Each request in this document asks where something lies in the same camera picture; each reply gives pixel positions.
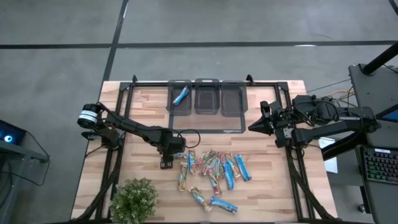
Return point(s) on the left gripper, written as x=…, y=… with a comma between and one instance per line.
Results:
x=171, y=143

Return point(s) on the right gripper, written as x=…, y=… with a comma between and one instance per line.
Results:
x=280, y=119

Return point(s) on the green and orange granola bar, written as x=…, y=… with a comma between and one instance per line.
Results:
x=182, y=177

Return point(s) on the blue and white granola bar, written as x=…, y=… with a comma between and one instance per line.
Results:
x=191, y=161

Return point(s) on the blue granola bar orange end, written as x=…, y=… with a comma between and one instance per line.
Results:
x=199, y=197

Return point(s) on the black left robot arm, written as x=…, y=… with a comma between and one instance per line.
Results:
x=130, y=126

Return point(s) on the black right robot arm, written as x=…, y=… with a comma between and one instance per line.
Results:
x=326, y=130

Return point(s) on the multicolour granola bar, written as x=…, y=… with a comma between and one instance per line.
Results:
x=215, y=185

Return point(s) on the blue-green granola bar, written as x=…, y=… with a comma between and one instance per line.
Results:
x=223, y=204

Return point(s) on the grey translucent plastic bin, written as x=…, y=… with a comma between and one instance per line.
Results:
x=206, y=102
x=233, y=102
x=174, y=109

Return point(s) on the green artificial plant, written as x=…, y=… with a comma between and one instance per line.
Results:
x=133, y=200

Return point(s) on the white paper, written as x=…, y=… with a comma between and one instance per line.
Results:
x=332, y=163

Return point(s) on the black table clamp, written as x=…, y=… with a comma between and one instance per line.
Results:
x=88, y=135

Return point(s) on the grey desk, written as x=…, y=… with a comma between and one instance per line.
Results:
x=370, y=90

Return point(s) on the backlit keyboard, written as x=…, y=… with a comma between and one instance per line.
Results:
x=381, y=166

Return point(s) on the black caster wheel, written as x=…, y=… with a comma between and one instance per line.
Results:
x=361, y=208

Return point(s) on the blue lit screen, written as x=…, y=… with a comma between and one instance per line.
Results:
x=391, y=115

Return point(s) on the black pole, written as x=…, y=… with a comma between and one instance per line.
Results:
x=381, y=59

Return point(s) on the grey stand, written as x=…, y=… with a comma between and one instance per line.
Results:
x=18, y=152

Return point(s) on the black computer with blue light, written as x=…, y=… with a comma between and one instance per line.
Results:
x=12, y=132

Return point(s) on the black metal table frame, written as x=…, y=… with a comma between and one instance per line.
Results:
x=149, y=84

